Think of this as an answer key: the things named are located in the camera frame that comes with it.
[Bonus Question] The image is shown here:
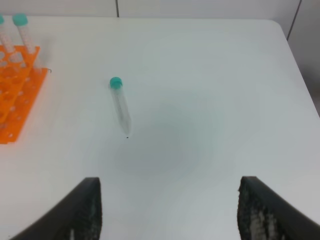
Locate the racked tube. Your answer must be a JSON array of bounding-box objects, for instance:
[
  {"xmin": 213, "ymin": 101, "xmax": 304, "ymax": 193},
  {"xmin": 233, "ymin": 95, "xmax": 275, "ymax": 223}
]
[
  {"xmin": 12, "ymin": 13, "xmax": 37, "ymax": 59},
  {"xmin": 0, "ymin": 15, "xmax": 20, "ymax": 63}
]

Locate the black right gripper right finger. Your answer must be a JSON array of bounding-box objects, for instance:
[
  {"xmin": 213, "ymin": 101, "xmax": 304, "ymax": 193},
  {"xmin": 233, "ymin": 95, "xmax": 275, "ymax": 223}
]
[{"xmin": 237, "ymin": 176, "xmax": 320, "ymax": 240}]

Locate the orange test tube rack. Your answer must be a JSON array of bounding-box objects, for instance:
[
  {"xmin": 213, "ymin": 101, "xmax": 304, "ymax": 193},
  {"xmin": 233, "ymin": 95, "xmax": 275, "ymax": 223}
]
[{"xmin": 0, "ymin": 45, "xmax": 48, "ymax": 145}]

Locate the clear tube with teal cap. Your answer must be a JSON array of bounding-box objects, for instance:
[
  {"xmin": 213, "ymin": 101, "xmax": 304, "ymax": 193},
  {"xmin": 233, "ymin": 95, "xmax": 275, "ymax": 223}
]
[{"xmin": 109, "ymin": 77, "xmax": 132, "ymax": 138}]

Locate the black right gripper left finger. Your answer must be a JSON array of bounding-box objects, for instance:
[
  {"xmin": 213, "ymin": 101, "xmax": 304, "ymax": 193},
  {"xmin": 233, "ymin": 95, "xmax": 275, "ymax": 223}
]
[{"xmin": 12, "ymin": 177, "xmax": 102, "ymax": 240}]

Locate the racked tube far right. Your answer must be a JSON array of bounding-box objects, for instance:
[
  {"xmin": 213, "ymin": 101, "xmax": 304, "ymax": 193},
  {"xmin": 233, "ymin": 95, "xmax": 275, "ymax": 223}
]
[{"xmin": 12, "ymin": 13, "xmax": 37, "ymax": 59}]

